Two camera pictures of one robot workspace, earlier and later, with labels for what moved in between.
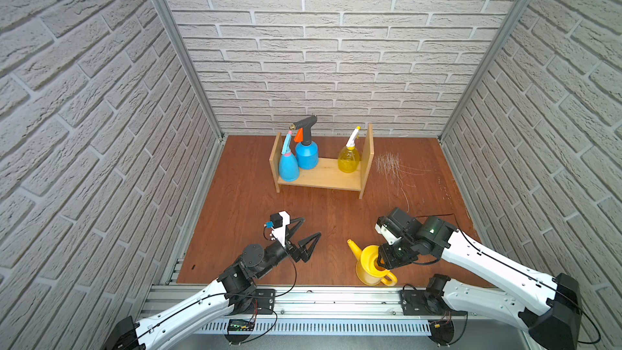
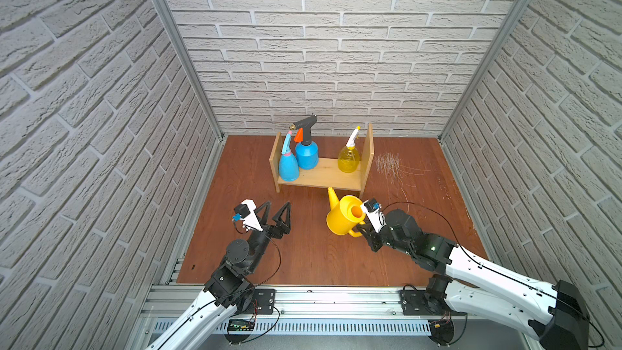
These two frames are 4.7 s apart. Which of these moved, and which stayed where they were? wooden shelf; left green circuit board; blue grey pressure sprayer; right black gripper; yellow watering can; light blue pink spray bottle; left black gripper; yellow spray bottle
Moved: right black gripper; left black gripper; yellow watering can
Stayed: yellow spray bottle; light blue pink spray bottle; wooden shelf; blue grey pressure sprayer; left green circuit board
